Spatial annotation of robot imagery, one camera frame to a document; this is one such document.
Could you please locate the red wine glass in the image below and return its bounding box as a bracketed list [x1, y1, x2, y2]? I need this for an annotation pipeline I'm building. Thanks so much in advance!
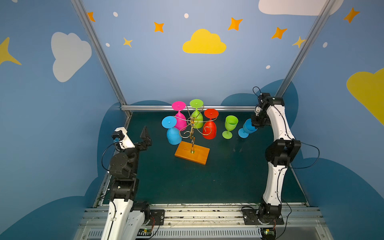
[203, 109, 219, 140]

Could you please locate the aluminium frame post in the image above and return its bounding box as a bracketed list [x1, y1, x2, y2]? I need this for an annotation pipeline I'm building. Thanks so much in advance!
[70, 0, 133, 118]
[275, 0, 336, 98]

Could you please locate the small circuit board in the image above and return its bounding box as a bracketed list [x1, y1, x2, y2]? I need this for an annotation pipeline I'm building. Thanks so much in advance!
[261, 229, 277, 240]
[137, 228, 153, 238]

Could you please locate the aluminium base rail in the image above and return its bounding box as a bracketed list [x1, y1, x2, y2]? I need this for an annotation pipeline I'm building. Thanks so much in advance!
[75, 203, 332, 240]

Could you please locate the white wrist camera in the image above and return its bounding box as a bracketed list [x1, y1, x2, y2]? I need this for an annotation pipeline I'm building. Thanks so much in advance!
[112, 127, 135, 151]
[255, 103, 265, 116]

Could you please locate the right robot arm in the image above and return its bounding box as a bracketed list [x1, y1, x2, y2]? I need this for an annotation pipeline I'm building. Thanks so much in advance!
[251, 92, 304, 225]

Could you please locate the pink wine glass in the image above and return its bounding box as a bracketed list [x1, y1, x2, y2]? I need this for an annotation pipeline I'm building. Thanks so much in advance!
[172, 101, 187, 131]

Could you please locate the blue wine glass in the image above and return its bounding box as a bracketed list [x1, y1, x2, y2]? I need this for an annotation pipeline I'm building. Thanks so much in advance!
[238, 119, 258, 139]
[162, 116, 182, 145]

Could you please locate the right small circuit board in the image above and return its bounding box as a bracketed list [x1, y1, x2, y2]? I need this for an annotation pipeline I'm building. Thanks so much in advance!
[261, 229, 277, 240]

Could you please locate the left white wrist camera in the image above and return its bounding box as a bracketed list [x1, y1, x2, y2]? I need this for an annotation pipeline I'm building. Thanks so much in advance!
[112, 127, 135, 151]

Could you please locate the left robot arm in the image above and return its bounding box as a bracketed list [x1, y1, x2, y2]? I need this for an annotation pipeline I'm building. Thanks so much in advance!
[101, 127, 152, 240]

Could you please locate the wooden base wire glass rack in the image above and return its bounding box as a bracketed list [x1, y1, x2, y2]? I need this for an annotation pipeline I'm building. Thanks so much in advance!
[175, 104, 210, 165]

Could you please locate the right aluminium frame post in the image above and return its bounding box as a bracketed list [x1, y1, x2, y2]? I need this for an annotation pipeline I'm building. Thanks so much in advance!
[275, 0, 336, 98]

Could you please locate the left aluminium frame post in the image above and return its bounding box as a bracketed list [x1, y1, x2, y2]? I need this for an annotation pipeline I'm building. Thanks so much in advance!
[70, 0, 133, 118]

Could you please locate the green wine glass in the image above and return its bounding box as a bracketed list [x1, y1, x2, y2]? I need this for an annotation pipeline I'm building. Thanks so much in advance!
[222, 115, 239, 140]
[190, 99, 204, 129]

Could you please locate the left small circuit board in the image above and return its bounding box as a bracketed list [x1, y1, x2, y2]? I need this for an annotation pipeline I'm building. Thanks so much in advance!
[137, 228, 153, 238]

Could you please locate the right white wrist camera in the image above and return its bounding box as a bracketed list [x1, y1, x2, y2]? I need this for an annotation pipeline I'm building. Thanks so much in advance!
[255, 103, 265, 116]

